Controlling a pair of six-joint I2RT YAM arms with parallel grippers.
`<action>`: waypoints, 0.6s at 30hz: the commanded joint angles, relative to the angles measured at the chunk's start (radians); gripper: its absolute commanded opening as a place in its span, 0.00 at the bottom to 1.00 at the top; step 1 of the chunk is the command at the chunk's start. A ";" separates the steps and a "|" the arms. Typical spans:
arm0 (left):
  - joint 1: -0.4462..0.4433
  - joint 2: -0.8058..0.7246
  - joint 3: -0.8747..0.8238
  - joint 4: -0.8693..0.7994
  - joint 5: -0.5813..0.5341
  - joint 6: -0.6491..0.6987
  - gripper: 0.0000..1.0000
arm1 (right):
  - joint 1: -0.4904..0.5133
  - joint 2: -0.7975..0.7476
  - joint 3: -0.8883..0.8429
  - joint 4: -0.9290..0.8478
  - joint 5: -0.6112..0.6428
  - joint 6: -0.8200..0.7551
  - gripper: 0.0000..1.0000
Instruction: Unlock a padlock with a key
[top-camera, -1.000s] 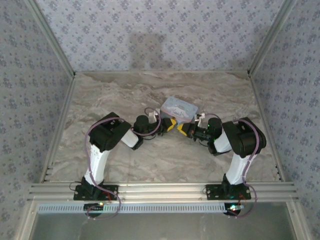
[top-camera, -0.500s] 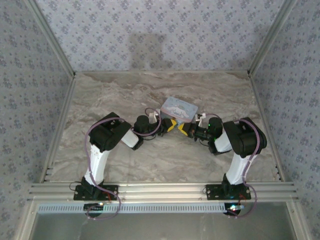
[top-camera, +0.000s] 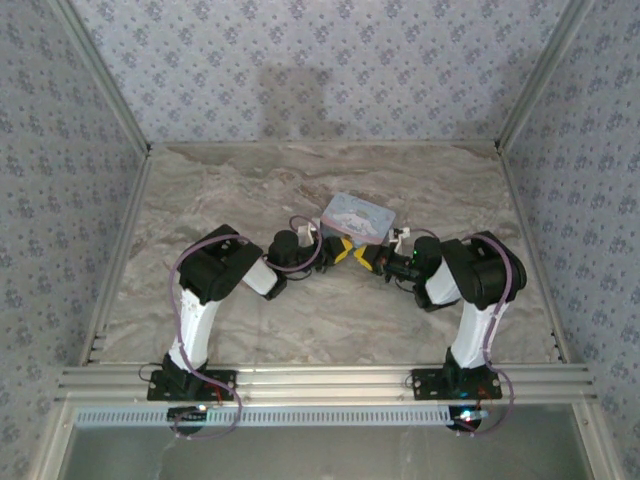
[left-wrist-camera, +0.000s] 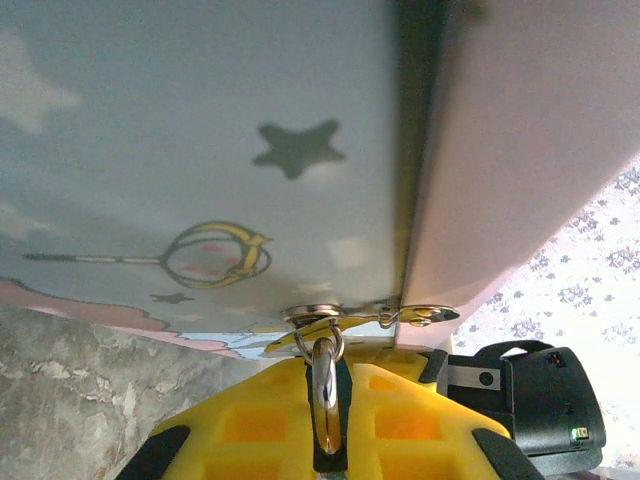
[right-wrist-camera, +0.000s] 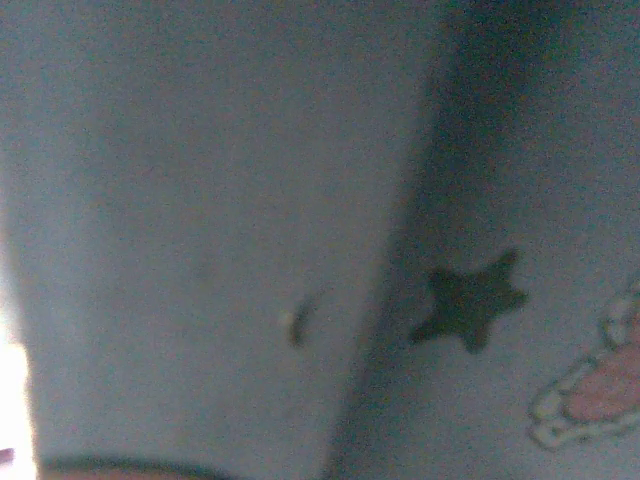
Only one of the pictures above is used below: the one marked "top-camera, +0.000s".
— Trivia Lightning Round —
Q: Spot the blue cartoon tin box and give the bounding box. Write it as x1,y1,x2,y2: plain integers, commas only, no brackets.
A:
319,192,397,247

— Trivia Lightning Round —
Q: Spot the long aluminium frame rail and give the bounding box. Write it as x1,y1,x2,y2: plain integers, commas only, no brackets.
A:
55,363,597,402

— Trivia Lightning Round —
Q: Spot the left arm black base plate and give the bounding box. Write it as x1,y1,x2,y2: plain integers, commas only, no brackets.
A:
147,368,237,401

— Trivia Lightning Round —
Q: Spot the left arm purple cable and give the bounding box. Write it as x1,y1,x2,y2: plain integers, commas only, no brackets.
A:
169,214,324,442

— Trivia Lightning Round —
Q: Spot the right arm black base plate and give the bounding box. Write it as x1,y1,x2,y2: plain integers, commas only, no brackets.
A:
410,368,503,401

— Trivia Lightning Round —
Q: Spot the steel sheet panel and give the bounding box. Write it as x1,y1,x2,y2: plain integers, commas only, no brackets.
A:
59,424,596,480

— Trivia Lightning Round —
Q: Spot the aluminium table side rail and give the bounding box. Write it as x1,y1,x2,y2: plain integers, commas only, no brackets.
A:
79,148,154,365
497,147,570,365

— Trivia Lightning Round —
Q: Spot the aluminium corner post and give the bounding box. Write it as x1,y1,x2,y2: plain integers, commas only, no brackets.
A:
496,0,597,150
49,0,153,154

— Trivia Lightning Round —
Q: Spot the grey slotted cable duct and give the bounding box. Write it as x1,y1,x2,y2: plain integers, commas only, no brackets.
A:
74,405,451,429

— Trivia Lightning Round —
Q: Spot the black controller board with LED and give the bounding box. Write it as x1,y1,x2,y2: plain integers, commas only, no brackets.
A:
448,405,490,432
167,405,210,434

